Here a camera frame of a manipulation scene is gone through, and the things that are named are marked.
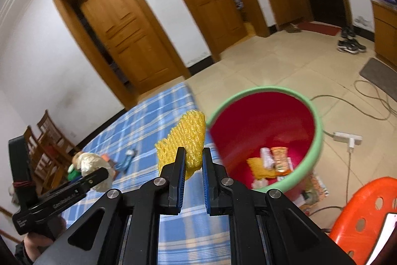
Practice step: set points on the person's left forearm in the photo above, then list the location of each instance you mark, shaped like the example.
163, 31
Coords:
21, 255

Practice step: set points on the white paper ball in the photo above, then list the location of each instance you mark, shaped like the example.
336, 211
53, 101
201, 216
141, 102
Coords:
93, 164

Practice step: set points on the white power strip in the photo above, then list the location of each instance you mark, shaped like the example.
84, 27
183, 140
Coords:
345, 137

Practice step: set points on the yellow foam fruit net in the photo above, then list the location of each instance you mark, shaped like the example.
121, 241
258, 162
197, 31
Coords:
260, 168
189, 137

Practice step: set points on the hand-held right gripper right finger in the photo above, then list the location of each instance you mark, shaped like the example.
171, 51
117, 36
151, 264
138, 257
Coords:
206, 187

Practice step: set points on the small wooden wall cabinet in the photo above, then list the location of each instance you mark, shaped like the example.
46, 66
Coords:
285, 1

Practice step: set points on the printed plastic bag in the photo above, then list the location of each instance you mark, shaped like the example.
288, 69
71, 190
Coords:
313, 190

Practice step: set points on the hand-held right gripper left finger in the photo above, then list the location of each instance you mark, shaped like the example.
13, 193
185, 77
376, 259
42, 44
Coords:
179, 190

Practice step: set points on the brown slippers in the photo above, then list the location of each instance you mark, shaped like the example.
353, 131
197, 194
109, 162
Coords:
293, 28

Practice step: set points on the person's left hand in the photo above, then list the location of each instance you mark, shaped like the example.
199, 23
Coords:
35, 246

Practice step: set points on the green blue plastic toy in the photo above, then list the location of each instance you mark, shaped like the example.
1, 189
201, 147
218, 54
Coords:
128, 159

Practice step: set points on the red doormat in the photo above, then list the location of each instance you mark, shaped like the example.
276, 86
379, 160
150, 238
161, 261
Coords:
319, 28

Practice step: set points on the grey floor mat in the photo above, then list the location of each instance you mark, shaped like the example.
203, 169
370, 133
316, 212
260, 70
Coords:
380, 74

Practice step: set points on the orange plastic stool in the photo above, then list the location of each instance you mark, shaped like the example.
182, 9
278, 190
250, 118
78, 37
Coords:
356, 212

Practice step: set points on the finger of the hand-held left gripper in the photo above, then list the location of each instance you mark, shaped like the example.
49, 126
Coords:
91, 179

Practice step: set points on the blue plaid blanket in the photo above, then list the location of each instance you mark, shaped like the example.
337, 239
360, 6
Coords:
149, 116

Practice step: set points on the small orange item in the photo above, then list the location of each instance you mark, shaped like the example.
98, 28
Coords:
105, 157

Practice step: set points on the white tissue pack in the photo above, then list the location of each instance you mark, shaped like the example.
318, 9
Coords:
266, 156

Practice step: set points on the brown wooden chair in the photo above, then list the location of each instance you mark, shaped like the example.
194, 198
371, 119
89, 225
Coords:
40, 159
52, 131

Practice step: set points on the dark sneaker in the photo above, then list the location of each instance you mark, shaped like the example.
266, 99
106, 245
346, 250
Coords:
348, 32
352, 46

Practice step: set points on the wooden side cabinet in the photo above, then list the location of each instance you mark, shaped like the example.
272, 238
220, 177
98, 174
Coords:
386, 32

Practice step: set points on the green toy vegetable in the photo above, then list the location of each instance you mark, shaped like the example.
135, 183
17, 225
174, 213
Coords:
73, 175

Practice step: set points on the red bin with green rim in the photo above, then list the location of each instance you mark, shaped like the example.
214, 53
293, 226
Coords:
263, 119

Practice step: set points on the orange rice cracker snack packet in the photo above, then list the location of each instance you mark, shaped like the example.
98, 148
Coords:
281, 161

